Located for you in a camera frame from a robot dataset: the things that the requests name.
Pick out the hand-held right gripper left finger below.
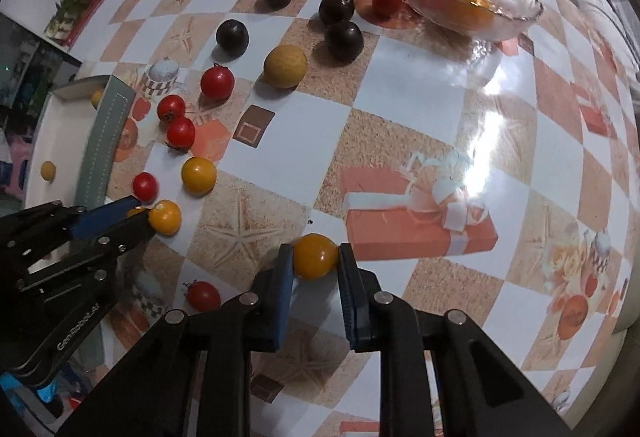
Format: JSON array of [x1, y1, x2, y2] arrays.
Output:
[[60, 243, 296, 437]]

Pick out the round tan yellow fruit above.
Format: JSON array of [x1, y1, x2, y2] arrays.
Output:
[[263, 44, 308, 89]]

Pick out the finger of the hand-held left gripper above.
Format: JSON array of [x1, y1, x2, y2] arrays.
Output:
[[0, 195, 144, 268], [15, 211, 157, 294]]

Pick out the white tray with grey rim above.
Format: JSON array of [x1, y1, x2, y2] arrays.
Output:
[[22, 74, 138, 218]]

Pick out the pink plastic stool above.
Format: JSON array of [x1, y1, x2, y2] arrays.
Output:
[[0, 141, 30, 198]]

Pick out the orange mandarin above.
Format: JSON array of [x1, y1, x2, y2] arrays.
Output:
[[450, 0, 497, 32]]

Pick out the checkered printed tablecloth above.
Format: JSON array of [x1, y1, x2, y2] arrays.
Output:
[[65, 0, 640, 437]]

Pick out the green leafy vegetables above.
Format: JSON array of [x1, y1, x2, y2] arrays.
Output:
[[44, 0, 98, 40]]

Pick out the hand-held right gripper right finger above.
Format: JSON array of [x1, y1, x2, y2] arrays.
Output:
[[338, 242, 572, 437]]

